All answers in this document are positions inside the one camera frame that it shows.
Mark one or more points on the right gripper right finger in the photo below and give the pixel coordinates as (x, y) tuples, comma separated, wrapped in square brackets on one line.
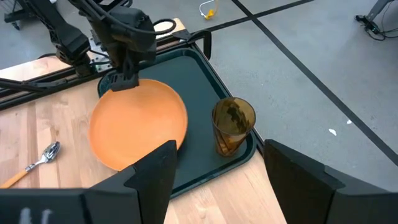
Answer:
[(311, 196)]

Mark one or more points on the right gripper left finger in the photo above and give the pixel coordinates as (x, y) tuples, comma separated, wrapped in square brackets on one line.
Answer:
[(124, 202)]

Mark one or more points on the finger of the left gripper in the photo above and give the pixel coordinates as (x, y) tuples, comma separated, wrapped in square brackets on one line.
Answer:
[(126, 81)]

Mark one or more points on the orange plate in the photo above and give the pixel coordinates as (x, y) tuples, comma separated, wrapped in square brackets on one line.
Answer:
[(136, 124)]

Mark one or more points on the amber faceted plastic cup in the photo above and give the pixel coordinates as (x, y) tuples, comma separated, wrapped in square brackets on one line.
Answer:
[(231, 137)]

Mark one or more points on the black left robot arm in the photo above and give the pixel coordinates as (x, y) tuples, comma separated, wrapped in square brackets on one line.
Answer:
[(66, 40)]

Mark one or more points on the dark green plastic tray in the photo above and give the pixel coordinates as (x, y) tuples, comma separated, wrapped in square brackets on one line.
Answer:
[(199, 93)]

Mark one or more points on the black frame corner clamp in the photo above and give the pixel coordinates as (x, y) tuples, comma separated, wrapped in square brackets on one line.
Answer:
[(206, 43)]

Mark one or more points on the black aluminium table frame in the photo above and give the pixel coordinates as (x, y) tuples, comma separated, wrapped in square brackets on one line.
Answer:
[(18, 98)]

